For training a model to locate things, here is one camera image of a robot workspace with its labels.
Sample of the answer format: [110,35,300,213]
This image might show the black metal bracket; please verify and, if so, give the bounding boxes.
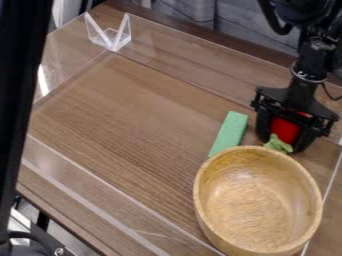
[29,225,77,256]

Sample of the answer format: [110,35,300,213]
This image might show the green rectangular block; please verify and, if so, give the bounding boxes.
[208,111,248,157]

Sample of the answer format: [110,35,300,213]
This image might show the wooden bowl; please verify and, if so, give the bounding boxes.
[192,146,323,256]

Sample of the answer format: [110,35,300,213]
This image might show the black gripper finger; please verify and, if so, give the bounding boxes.
[256,109,272,138]
[293,127,320,152]

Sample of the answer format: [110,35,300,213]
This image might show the red plush strawberry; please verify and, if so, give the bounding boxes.
[263,116,311,154]

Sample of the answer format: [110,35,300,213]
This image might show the clear acrylic tray enclosure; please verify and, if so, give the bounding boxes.
[17,12,342,256]

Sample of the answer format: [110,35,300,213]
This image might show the black cable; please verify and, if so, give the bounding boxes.
[5,229,50,256]

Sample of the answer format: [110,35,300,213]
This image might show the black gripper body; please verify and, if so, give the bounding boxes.
[249,86,339,135]

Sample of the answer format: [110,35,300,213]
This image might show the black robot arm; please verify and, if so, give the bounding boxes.
[251,0,342,153]

